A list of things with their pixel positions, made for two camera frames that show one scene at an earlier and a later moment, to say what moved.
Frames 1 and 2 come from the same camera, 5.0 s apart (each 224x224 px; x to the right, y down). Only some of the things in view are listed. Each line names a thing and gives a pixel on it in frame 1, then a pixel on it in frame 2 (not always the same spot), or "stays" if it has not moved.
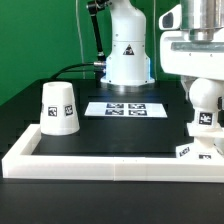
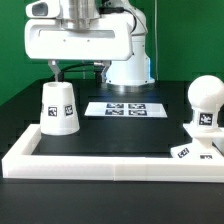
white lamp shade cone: (59, 115) stays
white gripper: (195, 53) -> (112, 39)
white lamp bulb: (203, 95) stays
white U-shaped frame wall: (21, 163) stays
